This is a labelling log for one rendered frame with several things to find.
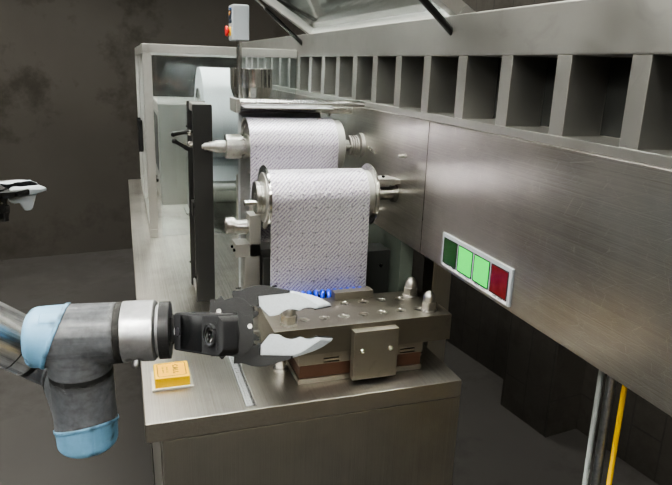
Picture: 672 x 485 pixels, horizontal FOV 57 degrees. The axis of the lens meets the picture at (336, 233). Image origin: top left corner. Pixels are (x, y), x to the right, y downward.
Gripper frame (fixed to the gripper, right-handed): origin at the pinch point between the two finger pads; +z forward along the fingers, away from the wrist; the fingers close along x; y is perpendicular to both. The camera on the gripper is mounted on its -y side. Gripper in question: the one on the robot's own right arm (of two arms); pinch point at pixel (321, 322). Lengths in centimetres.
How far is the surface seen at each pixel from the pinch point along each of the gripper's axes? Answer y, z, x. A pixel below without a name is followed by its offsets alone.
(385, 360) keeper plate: 52, 21, 10
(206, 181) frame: 87, -17, -37
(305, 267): 65, 6, -12
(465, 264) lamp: 37, 34, -9
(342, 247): 64, 15, -16
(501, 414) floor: 204, 112, 50
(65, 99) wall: 404, -133, -171
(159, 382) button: 54, -26, 11
